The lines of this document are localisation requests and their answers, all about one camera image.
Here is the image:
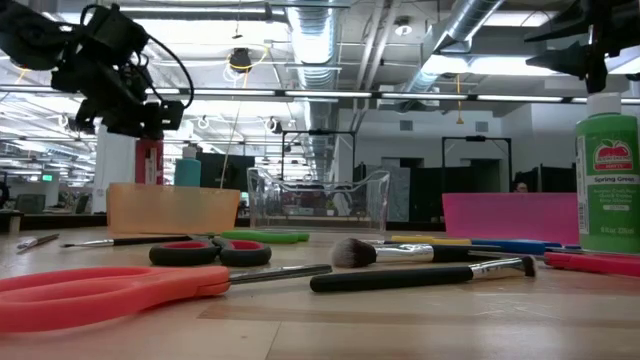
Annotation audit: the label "long linear ceiling light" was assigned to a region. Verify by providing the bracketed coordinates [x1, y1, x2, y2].
[0, 84, 640, 106]

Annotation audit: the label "silver spiral ceiling duct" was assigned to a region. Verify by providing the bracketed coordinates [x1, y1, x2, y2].
[399, 0, 506, 96]
[285, 0, 345, 91]

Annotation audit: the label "green paint bottle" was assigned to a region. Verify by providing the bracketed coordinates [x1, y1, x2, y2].
[574, 92, 640, 255]

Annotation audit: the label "black left camera cable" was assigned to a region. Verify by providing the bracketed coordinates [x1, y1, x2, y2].
[79, 3, 195, 109]

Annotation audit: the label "small brown-handled paint brush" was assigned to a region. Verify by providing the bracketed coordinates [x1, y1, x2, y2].
[16, 232, 60, 251]

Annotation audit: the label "thin black-handled paint brush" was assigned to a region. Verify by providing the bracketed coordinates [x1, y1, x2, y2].
[59, 234, 194, 249]

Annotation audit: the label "green marker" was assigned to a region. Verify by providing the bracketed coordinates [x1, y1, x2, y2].
[214, 228, 311, 245]

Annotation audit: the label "clear plastic bin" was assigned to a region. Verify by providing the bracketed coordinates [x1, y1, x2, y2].
[246, 166, 392, 234]

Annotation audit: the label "yellow hanging cord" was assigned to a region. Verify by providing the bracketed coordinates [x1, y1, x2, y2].
[453, 73, 465, 126]

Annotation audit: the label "orange-handled scissors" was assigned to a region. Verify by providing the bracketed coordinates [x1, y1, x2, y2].
[0, 263, 334, 334]

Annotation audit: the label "fluffy black-handled makeup brush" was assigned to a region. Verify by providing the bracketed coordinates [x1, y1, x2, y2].
[330, 237, 501, 269]

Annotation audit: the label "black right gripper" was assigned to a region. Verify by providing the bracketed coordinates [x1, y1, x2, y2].
[524, 0, 640, 94]

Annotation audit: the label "orange translucent plastic bin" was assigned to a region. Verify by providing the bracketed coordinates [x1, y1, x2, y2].
[106, 182, 242, 236]

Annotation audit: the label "black and red scissors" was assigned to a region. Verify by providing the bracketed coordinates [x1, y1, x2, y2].
[148, 232, 274, 268]

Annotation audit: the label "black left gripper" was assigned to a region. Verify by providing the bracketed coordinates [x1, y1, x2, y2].
[49, 49, 185, 142]

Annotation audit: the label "grey office chair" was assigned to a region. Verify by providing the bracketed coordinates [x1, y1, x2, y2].
[14, 193, 47, 215]

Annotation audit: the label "pink translucent plastic bin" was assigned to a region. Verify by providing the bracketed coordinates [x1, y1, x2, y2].
[442, 192, 581, 246]

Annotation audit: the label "teal paint bottle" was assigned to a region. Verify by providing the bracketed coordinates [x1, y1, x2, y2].
[173, 144, 203, 189]

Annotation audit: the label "black ceiling device yellow cable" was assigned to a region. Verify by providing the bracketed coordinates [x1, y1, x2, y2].
[228, 47, 254, 74]

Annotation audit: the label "white square column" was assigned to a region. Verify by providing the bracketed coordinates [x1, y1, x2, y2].
[92, 124, 137, 214]

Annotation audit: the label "black desk monitor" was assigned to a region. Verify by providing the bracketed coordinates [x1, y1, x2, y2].
[538, 165, 576, 194]
[195, 152, 256, 193]

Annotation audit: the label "black background rig frame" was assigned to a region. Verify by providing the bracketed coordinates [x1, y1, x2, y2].
[441, 135, 513, 194]
[280, 129, 357, 184]

